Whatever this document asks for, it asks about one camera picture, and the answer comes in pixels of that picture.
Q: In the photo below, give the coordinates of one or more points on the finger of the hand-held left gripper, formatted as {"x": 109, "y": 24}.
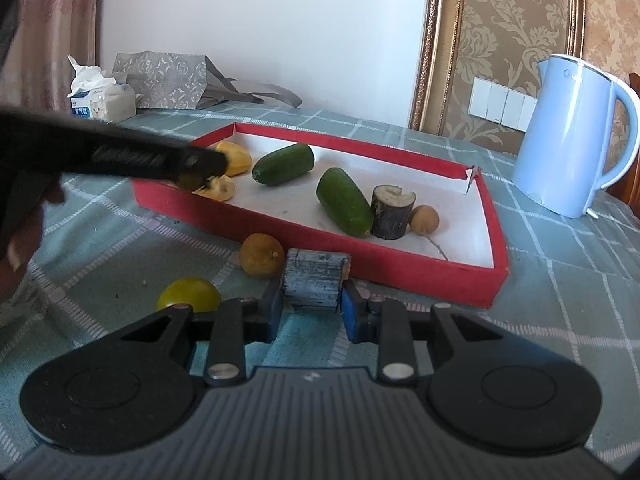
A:
{"x": 194, "y": 182}
{"x": 150, "y": 160}

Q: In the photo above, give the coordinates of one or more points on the pink patterned curtain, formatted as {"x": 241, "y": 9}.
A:
{"x": 50, "y": 35}

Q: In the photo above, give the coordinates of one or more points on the large yellow fruit piece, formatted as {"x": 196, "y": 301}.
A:
{"x": 235, "y": 157}

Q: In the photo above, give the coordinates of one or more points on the small brown round fruit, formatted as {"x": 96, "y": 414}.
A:
{"x": 424, "y": 219}

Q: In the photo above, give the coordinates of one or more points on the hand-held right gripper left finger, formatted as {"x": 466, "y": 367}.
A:
{"x": 272, "y": 317}

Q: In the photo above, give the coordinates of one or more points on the dark blurred object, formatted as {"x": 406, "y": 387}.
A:
{"x": 7, "y": 20}

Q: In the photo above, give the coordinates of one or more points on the green-yellow tomato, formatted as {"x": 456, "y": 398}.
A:
{"x": 190, "y": 292}

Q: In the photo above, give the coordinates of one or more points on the small yellow fruit piece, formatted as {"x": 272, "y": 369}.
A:
{"x": 220, "y": 189}

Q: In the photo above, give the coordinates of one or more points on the green checked tablecloth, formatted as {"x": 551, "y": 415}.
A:
{"x": 550, "y": 270}

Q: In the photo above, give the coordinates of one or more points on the person's left hand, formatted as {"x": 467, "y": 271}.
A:
{"x": 22, "y": 245}

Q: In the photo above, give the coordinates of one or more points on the white wall switch panel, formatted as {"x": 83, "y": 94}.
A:
{"x": 500, "y": 102}

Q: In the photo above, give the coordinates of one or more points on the white tissue pack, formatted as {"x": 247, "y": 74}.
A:
{"x": 110, "y": 102}

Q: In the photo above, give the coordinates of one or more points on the dark round wooden log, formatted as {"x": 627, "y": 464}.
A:
{"x": 390, "y": 215}

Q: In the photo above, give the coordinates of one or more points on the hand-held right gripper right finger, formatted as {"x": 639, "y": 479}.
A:
{"x": 352, "y": 317}

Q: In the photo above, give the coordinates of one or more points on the large green cucumber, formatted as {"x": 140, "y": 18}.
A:
{"x": 342, "y": 200}

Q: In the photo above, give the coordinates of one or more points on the red shallow cardboard box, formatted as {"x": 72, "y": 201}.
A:
{"x": 450, "y": 240}

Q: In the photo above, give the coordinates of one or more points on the gold wall frame moulding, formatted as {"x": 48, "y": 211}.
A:
{"x": 432, "y": 35}

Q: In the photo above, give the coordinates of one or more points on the yellow-orange tomato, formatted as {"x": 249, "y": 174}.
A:
{"x": 257, "y": 255}

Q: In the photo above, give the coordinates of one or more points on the grey patterned gift bag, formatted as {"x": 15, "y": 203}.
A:
{"x": 160, "y": 80}

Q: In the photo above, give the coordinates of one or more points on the light blue electric kettle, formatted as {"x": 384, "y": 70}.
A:
{"x": 555, "y": 145}

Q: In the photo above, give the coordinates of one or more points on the small green cucumber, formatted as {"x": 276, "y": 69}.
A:
{"x": 282, "y": 165}

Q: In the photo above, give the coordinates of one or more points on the grey weathered wood block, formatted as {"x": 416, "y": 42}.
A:
{"x": 315, "y": 275}

